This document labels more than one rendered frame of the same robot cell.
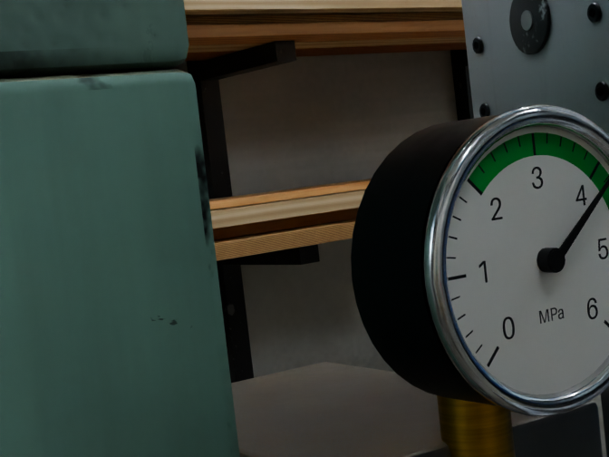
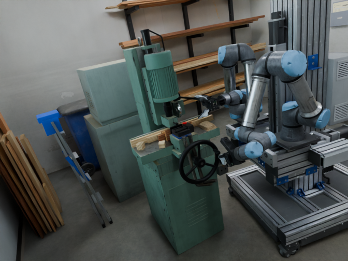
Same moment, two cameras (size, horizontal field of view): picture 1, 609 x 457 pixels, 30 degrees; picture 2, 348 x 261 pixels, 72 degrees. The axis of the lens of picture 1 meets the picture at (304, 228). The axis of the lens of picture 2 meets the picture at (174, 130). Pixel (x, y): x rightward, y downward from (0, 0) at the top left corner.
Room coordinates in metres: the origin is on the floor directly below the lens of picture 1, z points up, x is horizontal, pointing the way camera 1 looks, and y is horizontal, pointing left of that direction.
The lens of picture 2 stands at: (-1.30, 0.00, 1.55)
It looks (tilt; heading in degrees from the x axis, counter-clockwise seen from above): 21 degrees down; 10
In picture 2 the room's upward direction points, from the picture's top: 11 degrees counter-clockwise
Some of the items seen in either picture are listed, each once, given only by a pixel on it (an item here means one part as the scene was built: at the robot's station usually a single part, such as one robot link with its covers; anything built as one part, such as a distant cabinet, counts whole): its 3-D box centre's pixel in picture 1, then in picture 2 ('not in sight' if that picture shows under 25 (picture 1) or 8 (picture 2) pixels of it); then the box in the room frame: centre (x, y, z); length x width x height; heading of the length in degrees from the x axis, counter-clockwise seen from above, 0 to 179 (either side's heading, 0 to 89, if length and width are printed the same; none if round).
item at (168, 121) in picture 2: not in sight; (169, 121); (0.30, 0.30, 0.99); 0.14 x 0.07 x 0.09; 33
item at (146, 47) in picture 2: not in sight; (147, 43); (0.40, 0.37, 1.54); 0.08 x 0.08 x 0.17; 33
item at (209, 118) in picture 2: not in sight; (181, 128); (0.32, 0.23, 0.92); 0.55 x 0.02 x 0.04; 123
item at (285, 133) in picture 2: not in sight; (292, 129); (0.18, -0.49, 0.87); 0.15 x 0.15 x 0.10
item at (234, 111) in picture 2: not in sight; (236, 110); (0.35, -0.18, 0.99); 0.11 x 0.08 x 0.11; 87
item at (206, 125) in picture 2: not in sight; (206, 124); (0.34, 0.05, 0.92); 0.14 x 0.09 x 0.04; 33
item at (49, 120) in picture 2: not in sight; (77, 172); (0.43, 1.24, 0.58); 0.27 x 0.25 x 1.16; 129
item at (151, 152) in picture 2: not in sight; (179, 142); (0.19, 0.24, 0.87); 0.61 x 0.30 x 0.06; 123
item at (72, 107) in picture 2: not in sight; (89, 135); (1.61, 1.71, 0.48); 0.64 x 0.54 x 0.97; 129
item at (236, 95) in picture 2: not in sight; (233, 97); (0.35, -0.16, 1.09); 0.11 x 0.08 x 0.09; 123
